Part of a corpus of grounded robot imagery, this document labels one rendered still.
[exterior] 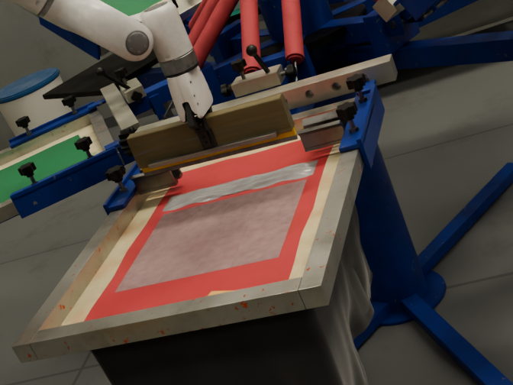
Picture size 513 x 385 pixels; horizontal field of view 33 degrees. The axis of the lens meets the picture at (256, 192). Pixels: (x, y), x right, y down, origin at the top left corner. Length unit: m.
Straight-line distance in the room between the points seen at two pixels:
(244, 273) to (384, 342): 1.43
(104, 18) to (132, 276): 0.49
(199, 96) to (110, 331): 0.53
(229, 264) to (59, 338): 0.32
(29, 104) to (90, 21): 4.29
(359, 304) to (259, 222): 0.28
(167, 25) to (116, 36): 0.12
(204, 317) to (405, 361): 1.46
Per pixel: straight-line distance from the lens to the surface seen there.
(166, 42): 1.74
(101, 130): 2.64
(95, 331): 1.52
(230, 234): 1.70
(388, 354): 2.87
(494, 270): 3.11
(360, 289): 1.83
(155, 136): 1.86
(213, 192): 1.91
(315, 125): 1.90
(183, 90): 1.75
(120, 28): 1.67
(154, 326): 1.47
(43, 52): 6.50
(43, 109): 5.96
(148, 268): 1.72
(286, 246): 1.57
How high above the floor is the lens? 1.65
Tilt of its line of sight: 22 degrees down
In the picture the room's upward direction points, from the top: 23 degrees counter-clockwise
